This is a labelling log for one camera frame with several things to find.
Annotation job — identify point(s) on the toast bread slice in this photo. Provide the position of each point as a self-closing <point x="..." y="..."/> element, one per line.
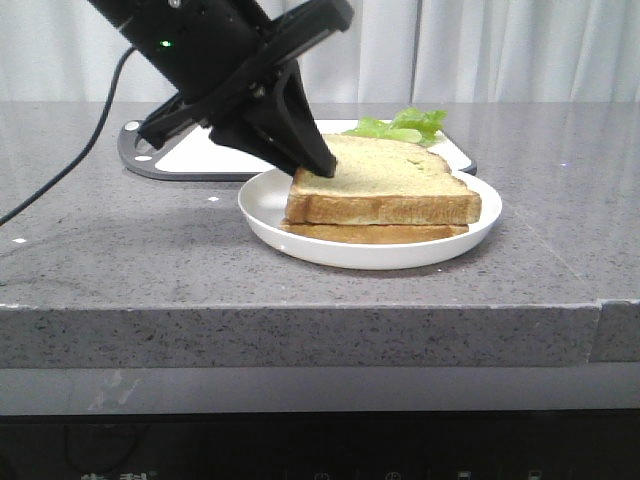
<point x="374" y="234"/>
<point x="381" y="182"/>

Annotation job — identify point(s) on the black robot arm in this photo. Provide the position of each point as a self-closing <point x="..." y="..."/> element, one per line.
<point x="235" y="70"/>

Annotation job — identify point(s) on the black appliance front panel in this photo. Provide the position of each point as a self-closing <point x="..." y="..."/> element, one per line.
<point x="579" y="444"/>

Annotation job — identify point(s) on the grey white curtain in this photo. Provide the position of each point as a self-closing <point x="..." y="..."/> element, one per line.
<point x="394" y="52"/>

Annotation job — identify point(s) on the white round plate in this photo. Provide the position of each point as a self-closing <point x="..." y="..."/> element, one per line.
<point x="262" y="201"/>

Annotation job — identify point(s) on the green lettuce leaf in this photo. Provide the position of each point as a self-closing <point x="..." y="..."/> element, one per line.
<point x="410" y="125"/>

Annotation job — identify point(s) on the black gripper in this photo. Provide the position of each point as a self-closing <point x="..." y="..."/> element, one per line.
<point x="217" y="53"/>

